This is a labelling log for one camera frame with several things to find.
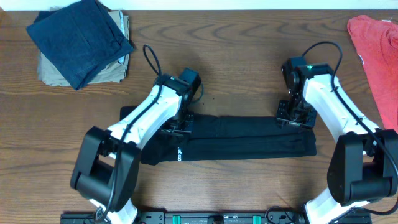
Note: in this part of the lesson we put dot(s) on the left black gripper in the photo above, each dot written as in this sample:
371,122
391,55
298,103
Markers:
188,129

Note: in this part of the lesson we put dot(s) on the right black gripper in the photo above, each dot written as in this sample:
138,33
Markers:
281,116

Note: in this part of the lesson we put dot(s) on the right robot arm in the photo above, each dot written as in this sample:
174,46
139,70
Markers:
363,167

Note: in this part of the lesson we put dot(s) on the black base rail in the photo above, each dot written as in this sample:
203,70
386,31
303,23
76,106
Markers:
273,216

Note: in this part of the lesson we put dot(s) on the red t-shirt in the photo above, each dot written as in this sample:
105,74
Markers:
375,42

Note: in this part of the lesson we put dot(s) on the folded khaki garment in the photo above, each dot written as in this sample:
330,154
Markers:
113,72

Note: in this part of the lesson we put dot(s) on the folded navy blue garment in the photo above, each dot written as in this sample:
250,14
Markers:
80,40

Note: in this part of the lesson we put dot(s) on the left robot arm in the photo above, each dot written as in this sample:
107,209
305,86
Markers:
107,165

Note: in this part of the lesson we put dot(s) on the black t-shirt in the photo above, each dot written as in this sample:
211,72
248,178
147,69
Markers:
208,137

